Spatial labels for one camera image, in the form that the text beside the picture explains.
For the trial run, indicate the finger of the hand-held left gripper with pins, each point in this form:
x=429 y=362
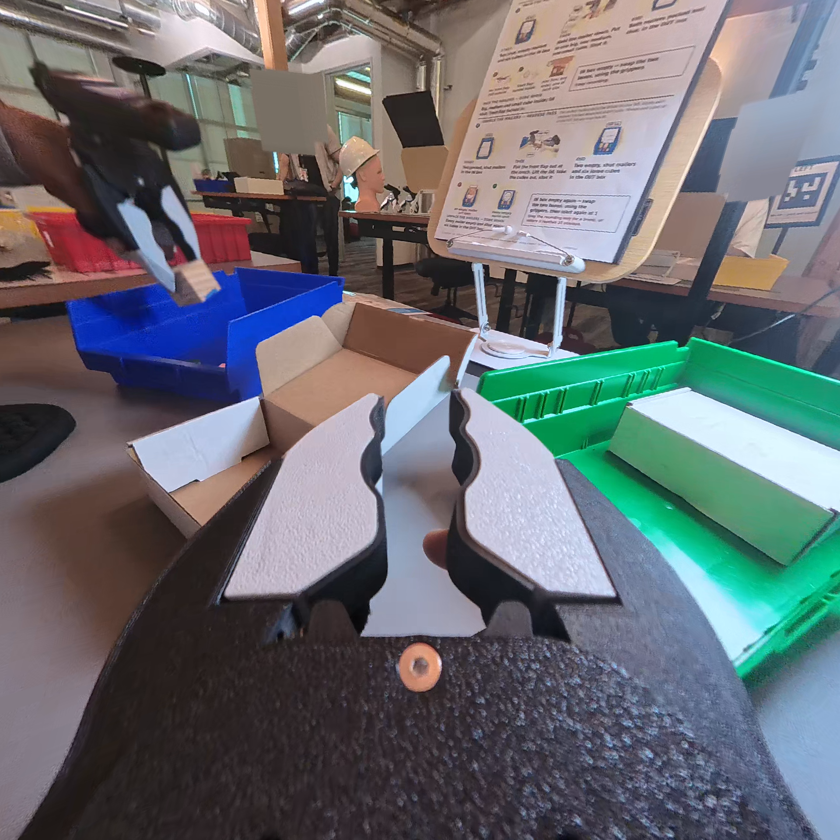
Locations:
x=180 y=220
x=148 y=243

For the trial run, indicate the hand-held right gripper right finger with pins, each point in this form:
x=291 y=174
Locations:
x=525 y=512

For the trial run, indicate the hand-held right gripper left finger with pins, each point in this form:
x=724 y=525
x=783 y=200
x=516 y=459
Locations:
x=308 y=512

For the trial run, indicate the wooden cube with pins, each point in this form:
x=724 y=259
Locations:
x=197 y=283

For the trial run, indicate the blue plastic bin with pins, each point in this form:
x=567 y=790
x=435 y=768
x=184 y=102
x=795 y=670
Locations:
x=164 y=341

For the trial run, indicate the white cardboard box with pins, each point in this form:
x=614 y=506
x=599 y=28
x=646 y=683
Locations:
x=722 y=459
x=334 y=387

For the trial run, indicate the green plastic bin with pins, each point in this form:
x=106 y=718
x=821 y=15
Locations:
x=656 y=558

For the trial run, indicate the brown cardboard box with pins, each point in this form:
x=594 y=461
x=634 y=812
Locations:
x=423 y=167

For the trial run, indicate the person's left hand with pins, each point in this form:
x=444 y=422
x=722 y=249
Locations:
x=39 y=148

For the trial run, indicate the person's right hand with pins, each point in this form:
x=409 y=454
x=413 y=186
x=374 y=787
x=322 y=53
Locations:
x=436 y=550

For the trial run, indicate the red plastic bin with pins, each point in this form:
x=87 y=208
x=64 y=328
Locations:
x=223 y=239

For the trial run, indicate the dark work table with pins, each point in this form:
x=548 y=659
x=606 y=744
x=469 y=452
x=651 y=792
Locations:
x=262 y=197
x=387 y=223

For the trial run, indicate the yellow plastic bin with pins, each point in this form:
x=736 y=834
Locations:
x=16 y=220

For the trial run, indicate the white hard hat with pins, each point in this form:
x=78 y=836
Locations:
x=358 y=154

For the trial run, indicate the mannequin head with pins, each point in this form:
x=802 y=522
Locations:
x=371 y=187

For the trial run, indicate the white paper label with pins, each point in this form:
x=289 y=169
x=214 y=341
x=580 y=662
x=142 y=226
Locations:
x=410 y=312

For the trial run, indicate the black round mat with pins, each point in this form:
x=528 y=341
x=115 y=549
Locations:
x=26 y=436

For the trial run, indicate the black office chair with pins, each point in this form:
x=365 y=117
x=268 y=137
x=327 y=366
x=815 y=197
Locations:
x=446 y=275

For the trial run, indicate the black panel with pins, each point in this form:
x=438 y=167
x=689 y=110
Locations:
x=413 y=118

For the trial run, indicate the instruction sheet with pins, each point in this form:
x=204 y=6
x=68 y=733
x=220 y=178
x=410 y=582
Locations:
x=577 y=131

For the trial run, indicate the printed marker sign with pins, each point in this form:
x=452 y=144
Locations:
x=797 y=193

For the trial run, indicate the wooden post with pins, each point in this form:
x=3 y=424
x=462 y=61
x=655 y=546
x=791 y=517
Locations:
x=269 y=33

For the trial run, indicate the silver air duct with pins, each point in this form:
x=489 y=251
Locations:
x=367 y=26

